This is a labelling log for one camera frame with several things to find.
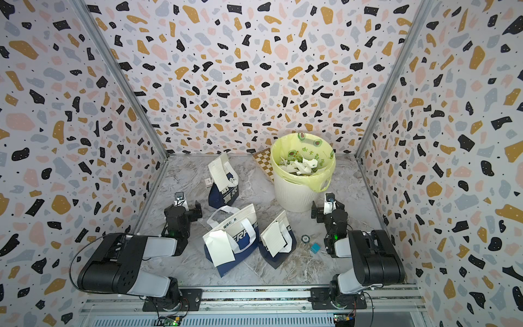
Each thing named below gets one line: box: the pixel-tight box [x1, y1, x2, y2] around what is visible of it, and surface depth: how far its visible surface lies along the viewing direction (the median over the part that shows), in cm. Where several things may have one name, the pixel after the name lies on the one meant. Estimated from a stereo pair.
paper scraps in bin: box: [278, 157, 319, 176], surface depth 91 cm
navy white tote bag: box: [202, 203, 260, 278], surface depth 71 cm
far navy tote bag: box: [208, 161, 240, 210], surface depth 94 cm
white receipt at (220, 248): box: [202, 229, 236, 268], surface depth 66 cm
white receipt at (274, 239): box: [261, 220, 288, 258], surface depth 71 cm
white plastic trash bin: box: [270, 132, 336, 213], surface depth 91 cm
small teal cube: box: [309, 242, 321, 254], surface depth 88 cm
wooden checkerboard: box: [251, 147, 275, 185], surface depth 119 cm
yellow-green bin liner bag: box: [270, 132, 336, 193], surface depth 92 cm
